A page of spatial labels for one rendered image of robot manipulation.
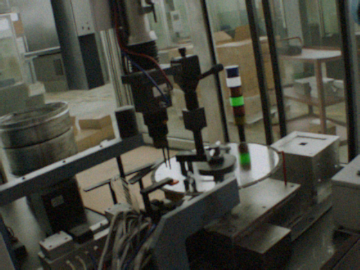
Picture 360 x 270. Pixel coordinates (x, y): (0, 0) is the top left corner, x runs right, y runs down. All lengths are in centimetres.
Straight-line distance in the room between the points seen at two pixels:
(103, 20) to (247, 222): 58
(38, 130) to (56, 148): 10
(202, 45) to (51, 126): 66
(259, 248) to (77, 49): 63
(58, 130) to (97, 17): 69
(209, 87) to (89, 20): 86
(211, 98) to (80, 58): 81
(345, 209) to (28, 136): 106
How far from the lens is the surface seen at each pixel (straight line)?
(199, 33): 166
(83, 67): 100
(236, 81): 134
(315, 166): 126
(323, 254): 106
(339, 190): 109
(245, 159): 112
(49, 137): 151
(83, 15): 95
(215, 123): 172
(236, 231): 99
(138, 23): 91
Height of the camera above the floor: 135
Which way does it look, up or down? 17 degrees down
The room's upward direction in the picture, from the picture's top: 11 degrees counter-clockwise
